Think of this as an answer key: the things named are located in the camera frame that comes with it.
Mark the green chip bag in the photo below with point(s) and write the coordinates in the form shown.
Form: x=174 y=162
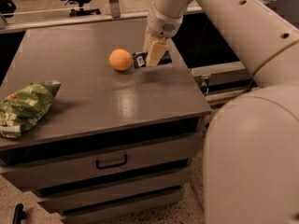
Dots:
x=21 y=111

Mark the grey drawer cabinet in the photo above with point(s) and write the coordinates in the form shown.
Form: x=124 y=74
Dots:
x=152 y=115

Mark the black cylinder on floor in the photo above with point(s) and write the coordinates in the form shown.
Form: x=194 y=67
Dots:
x=19 y=214

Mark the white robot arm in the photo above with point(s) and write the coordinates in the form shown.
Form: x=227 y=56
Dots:
x=251 y=150

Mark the orange fruit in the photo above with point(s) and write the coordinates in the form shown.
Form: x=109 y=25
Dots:
x=120 y=59

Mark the black drawer handle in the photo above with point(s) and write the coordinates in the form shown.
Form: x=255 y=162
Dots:
x=102 y=165

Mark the blue rxbar blueberry wrapper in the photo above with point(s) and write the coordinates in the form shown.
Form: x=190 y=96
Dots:
x=139 y=59

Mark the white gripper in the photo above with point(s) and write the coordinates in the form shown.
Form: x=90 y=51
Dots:
x=163 y=25

